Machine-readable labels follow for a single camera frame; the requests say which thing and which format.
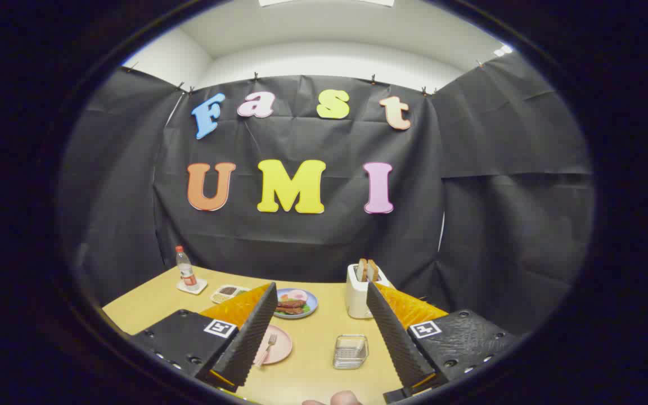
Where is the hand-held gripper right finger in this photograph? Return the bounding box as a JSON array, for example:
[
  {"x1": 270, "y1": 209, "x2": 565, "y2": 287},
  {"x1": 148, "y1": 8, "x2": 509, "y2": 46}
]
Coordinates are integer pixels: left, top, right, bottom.
[{"x1": 366, "y1": 280, "x2": 519, "y2": 403}]

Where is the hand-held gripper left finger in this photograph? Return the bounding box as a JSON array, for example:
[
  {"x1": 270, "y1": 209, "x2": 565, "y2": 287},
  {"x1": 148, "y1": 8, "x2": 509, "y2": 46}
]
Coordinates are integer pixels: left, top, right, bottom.
[{"x1": 130, "y1": 281, "x2": 278, "y2": 393}]

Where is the checked-handle metal fork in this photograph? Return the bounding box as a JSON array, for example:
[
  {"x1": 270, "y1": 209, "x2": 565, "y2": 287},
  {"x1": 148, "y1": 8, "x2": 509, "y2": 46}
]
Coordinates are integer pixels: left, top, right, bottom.
[{"x1": 256, "y1": 334, "x2": 277, "y2": 367}]

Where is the pink plate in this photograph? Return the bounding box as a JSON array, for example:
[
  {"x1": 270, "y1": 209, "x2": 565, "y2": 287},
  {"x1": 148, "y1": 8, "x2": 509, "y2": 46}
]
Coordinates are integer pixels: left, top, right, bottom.
[{"x1": 254, "y1": 325, "x2": 293, "y2": 365}]

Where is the white divided grain dish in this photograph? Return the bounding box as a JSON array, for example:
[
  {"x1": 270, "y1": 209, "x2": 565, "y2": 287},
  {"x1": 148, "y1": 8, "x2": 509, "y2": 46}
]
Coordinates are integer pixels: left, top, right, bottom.
[{"x1": 210, "y1": 285, "x2": 250, "y2": 305}]

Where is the cream white toaster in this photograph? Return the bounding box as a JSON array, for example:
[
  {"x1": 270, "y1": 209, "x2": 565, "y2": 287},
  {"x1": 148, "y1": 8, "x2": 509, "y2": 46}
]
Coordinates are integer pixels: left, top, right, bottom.
[{"x1": 345, "y1": 263, "x2": 395, "y2": 320}]

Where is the blue food plate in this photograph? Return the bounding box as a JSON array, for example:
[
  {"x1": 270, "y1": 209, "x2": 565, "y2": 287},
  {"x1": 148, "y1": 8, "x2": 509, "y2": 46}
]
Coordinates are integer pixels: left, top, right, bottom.
[{"x1": 272, "y1": 288, "x2": 318, "y2": 320}]

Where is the white square coaster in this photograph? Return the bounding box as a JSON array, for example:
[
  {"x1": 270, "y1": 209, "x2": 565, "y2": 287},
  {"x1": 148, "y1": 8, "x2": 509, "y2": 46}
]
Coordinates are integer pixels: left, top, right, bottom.
[{"x1": 177, "y1": 277, "x2": 208, "y2": 295}]

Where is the clear plastic water bottle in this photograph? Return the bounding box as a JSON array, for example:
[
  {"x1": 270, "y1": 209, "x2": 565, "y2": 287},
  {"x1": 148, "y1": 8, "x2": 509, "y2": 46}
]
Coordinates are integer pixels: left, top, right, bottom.
[{"x1": 175, "y1": 246, "x2": 198, "y2": 290}]

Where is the long ceiling light panel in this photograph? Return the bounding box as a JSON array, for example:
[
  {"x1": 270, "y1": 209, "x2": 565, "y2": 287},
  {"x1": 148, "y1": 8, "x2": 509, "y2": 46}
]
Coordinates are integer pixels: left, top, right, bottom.
[{"x1": 258, "y1": 0, "x2": 395, "y2": 7}]

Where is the metal wire cutlery holder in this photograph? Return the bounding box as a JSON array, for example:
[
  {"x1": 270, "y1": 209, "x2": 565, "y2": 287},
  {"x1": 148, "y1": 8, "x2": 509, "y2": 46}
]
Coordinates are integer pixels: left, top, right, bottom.
[{"x1": 333, "y1": 334, "x2": 370, "y2": 370}]

